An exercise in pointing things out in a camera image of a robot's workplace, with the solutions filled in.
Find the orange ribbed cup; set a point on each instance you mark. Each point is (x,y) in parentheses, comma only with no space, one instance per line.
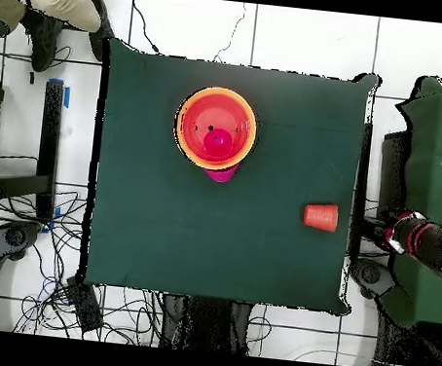
(321,217)

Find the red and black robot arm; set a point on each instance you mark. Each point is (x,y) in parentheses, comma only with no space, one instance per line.
(441,245)

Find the black chair base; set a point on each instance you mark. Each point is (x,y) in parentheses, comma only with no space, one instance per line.
(372,275)
(15,236)

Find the black box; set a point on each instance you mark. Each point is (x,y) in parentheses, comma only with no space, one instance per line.
(392,169)

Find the red plastic cup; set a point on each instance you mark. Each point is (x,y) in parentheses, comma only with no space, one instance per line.
(217,144)

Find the large red bowl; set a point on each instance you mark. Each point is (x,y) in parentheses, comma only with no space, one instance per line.
(213,109)

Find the large yellow bowl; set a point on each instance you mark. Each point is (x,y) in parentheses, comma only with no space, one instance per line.
(219,91)

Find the dark green table cloth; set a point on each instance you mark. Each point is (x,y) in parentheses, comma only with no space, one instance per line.
(142,221)

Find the black power adapter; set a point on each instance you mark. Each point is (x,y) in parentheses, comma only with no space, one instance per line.
(84,305)

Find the black metal stand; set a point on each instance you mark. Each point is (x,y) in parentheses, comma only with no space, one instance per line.
(50,133)

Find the person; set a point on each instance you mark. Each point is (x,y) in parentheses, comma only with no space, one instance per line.
(59,5)

